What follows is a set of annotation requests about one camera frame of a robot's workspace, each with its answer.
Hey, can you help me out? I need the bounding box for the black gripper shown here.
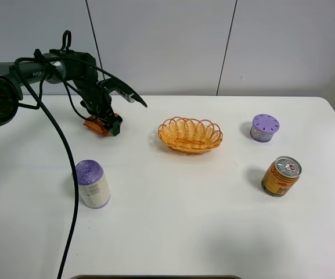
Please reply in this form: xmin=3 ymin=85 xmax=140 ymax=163
xmin=78 ymin=78 xmax=123 ymax=136

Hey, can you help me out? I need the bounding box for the orange pastry bread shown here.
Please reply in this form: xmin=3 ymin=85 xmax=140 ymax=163
xmin=83 ymin=118 xmax=108 ymax=137

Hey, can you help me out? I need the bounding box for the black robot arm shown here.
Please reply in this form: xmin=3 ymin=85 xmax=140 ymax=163
xmin=0 ymin=49 xmax=134 ymax=136

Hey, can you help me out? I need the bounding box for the orange woven basket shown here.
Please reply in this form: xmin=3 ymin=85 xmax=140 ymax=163
xmin=157 ymin=117 xmax=223 ymax=155

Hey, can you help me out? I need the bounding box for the purple garbage bag roll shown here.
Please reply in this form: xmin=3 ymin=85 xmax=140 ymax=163
xmin=75 ymin=160 xmax=111 ymax=209

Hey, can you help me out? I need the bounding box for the purple lid air freshener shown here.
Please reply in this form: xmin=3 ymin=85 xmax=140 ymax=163
xmin=250 ymin=113 xmax=280 ymax=142

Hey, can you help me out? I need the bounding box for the gold drink can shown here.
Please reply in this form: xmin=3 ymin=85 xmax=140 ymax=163
xmin=261 ymin=156 xmax=302 ymax=197

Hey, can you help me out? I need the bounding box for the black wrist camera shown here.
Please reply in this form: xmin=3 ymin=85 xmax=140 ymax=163
xmin=100 ymin=77 xmax=147 ymax=108

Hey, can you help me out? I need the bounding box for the black cable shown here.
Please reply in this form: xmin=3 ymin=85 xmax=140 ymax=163
xmin=13 ymin=30 xmax=149 ymax=279

